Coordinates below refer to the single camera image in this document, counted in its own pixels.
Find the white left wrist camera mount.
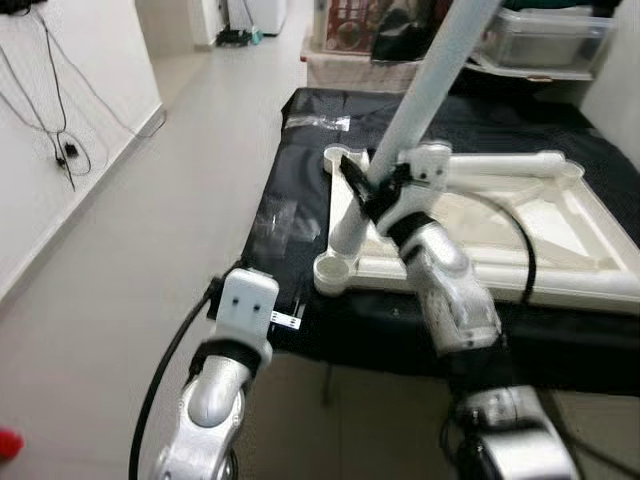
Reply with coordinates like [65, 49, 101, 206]
[215, 268, 281, 361]

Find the dark red printed carton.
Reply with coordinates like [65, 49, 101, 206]
[325, 0, 388, 53]

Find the black tablecloth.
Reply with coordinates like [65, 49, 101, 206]
[240, 85, 640, 396]

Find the black shiny curved cover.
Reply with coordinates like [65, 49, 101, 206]
[372, 0, 456, 63]

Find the clear tape strip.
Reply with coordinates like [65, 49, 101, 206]
[290, 112, 351, 133]

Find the white plastic table top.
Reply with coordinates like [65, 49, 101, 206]
[313, 143, 640, 316]

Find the speckled cloth covered bench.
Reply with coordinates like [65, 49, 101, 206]
[303, 45, 453, 93]

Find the white cabinet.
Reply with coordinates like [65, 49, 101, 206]
[228, 0, 286, 36]

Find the crumpled clear tape patch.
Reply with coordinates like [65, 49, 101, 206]
[255, 195, 301, 241]

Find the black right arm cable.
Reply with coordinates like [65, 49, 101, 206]
[435, 183, 539, 306]

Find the red plastic object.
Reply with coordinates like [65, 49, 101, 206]
[0, 425, 23, 463]

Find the black wall cable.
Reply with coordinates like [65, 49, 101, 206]
[0, 0, 166, 191]

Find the grey clear plastic box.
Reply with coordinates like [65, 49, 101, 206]
[480, 8, 613, 73]

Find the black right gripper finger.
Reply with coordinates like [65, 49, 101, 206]
[341, 152, 379, 201]

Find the mop with black handle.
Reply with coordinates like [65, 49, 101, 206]
[215, 27, 264, 48]

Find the black wok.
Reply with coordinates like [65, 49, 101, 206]
[455, 50, 601, 86]

